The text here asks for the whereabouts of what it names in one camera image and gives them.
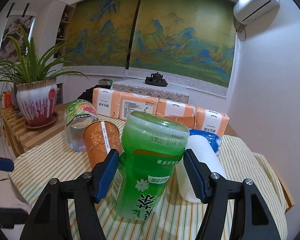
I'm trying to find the green plastic cup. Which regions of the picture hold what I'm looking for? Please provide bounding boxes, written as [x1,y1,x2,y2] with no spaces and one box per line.
[111,111,189,220]

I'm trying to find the white plastic cup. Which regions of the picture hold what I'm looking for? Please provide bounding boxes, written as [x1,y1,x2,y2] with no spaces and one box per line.
[176,134,228,203]

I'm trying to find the green watermelon label cup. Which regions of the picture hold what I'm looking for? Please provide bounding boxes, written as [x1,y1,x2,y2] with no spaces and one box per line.
[64,99,98,152]

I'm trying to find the wooden slatted table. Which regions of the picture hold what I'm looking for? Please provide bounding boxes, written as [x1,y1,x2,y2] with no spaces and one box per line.
[0,102,71,158]

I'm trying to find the striped tablecloth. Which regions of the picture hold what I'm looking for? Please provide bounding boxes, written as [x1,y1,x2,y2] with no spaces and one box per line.
[9,133,288,239]

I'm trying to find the red white flower pot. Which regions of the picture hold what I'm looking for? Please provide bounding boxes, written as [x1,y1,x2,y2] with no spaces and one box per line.
[16,78,58,128]

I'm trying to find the green spider plant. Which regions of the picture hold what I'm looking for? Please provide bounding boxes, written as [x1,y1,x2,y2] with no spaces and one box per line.
[0,27,86,84]

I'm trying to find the orange tissue pack far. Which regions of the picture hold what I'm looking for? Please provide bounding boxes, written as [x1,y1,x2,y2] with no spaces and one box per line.
[194,107,230,138]

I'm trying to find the orange tissue pack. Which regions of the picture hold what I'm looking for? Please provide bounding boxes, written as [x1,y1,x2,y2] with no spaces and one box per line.
[194,107,230,138]
[93,88,122,119]
[156,99,196,117]

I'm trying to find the orange tissue pack nearest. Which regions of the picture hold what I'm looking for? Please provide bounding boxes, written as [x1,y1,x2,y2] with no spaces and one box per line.
[93,88,122,119]

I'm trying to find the orange tissue pack barcode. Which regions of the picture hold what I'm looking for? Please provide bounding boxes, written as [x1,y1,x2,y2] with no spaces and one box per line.
[119,93,159,121]

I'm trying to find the black teapot set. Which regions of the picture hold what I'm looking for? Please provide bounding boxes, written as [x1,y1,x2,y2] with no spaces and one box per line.
[145,72,168,87]

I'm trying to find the landscape painting scroll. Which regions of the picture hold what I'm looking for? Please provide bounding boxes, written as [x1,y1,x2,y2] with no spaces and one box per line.
[65,0,235,87]

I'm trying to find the white air conditioner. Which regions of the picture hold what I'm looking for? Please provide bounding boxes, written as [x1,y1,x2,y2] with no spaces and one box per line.
[234,0,280,25]

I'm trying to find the ink painting wall scroll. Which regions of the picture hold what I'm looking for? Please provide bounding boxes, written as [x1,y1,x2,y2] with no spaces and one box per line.
[0,2,35,62]

